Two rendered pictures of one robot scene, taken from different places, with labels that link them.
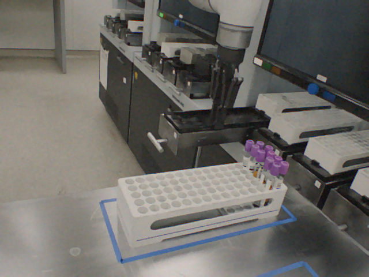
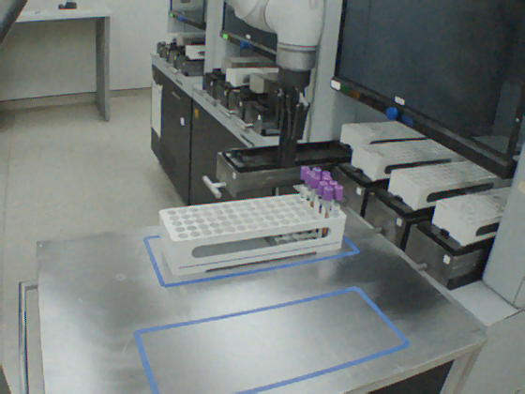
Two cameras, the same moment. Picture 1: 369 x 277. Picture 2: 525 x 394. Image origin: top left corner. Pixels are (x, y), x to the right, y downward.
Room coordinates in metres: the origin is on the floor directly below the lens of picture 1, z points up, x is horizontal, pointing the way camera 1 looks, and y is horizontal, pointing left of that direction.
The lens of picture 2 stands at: (-0.24, -0.10, 1.27)
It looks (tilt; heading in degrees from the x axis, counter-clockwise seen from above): 26 degrees down; 3
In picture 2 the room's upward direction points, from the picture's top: 5 degrees clockwise
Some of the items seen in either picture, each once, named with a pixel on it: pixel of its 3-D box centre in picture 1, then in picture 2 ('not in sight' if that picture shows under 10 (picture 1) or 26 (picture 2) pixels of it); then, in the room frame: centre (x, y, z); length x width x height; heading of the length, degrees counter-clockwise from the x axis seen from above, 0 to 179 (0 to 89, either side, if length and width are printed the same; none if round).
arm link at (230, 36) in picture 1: (234, 35); (296, 55); (0.88, -0.08, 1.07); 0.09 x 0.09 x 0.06
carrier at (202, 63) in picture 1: (203, 66); (277, 95); (1.37, -0.03, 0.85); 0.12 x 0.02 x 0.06; 31
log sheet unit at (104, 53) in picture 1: (102, 66); (154, 106); (2.48, 0.74, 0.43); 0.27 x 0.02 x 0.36; 31
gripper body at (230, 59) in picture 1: (228, 63); (292, 86); (0.88, -0.08, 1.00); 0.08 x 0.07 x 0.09; 31
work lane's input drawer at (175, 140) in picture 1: (253, 123); (337, 160); (1.01, -0.22, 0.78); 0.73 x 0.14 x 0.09; 121
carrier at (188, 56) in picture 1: (187, 56); (259, 83); (1.50, 0.05, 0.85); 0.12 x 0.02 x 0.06; 31
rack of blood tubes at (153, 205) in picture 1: (203, 197); (253, 230); (0.47, -0.05, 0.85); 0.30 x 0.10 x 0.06; 118
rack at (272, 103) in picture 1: (296, 105); (391, 138); (1.11, -0.38, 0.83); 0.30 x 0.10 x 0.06; 121
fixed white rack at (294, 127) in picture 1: (315, 126); (408, 159); (0.94, -0.40, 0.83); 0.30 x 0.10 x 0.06; 121
